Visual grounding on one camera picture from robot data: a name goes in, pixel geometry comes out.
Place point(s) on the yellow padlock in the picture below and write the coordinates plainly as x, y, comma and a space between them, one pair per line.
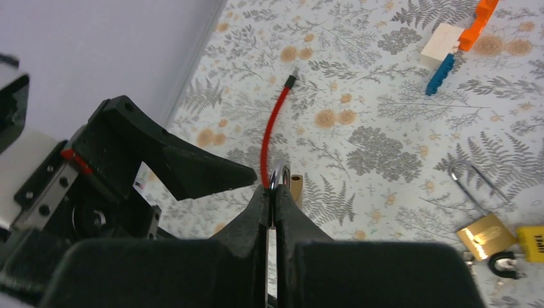
531, 241

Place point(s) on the long shackle brass padlock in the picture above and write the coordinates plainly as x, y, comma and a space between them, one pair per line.
487, 235

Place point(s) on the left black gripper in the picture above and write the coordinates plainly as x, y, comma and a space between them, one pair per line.
56, 193

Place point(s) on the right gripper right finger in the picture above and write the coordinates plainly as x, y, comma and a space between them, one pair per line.
315, 270

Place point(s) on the blue toy brick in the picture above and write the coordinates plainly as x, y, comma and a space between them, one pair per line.
440, 75

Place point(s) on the orange toy brick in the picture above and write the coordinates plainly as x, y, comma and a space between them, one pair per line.
483, 13

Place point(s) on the floral table mat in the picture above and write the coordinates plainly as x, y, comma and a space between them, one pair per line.
373, 149

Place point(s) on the white toy block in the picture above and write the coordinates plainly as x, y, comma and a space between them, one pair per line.
444, 41

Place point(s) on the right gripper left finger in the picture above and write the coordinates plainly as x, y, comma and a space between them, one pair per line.
226, 270

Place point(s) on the small brass padlock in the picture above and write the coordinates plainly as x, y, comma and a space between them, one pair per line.
281, 175

